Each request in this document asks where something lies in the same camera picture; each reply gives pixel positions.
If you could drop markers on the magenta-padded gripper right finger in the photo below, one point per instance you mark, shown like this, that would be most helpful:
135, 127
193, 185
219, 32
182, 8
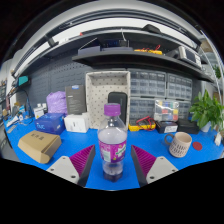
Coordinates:
156, 169

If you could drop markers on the small white box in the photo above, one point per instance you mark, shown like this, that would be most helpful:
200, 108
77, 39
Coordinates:
218, 139

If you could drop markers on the yellow multimeter with red leads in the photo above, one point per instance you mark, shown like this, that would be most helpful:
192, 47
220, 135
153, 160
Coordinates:
138, 127

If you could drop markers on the flat round red coaster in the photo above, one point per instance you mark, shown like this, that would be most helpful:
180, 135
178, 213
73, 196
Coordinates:
197, 146

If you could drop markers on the black rounded case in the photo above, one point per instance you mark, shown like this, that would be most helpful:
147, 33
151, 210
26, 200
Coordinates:
118, 98

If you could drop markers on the dark grey upright box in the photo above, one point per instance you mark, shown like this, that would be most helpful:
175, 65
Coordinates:
75, 100

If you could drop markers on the black box with white label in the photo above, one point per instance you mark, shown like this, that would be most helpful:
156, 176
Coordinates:
166, 127

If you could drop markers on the white carton box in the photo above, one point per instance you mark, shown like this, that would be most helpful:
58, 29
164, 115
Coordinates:
76, 123

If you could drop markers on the clear bottle with purple cap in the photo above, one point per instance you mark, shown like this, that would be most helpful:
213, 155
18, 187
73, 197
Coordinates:
112, 146

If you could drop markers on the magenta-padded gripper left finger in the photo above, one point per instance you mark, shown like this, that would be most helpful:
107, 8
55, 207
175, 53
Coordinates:
66, 168

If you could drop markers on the white dotted storage tray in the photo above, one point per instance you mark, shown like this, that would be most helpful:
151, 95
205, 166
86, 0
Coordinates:
96, 96

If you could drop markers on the white metal rack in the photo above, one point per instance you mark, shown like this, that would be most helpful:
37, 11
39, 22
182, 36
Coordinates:
210, 60

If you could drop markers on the plain black box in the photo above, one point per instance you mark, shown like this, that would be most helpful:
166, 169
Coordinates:
188, 126

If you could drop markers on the brown cardboard box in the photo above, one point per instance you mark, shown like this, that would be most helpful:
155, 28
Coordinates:
38, 145

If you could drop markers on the green potted plant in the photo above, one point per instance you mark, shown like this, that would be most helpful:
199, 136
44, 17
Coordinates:
204, 110

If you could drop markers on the purple plastic bag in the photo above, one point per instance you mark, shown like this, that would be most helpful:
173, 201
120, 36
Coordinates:
56, 102

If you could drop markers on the beige patterned mug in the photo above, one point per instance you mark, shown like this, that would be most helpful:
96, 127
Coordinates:
181, 145

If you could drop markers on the blue carton box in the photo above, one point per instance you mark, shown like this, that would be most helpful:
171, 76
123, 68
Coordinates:
50, 123

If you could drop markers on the dark workbench shelf unit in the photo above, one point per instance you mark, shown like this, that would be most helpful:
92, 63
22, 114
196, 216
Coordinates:
116, 60

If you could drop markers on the clear organizer with coloured parts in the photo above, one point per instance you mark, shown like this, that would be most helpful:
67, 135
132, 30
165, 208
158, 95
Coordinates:
166, 110

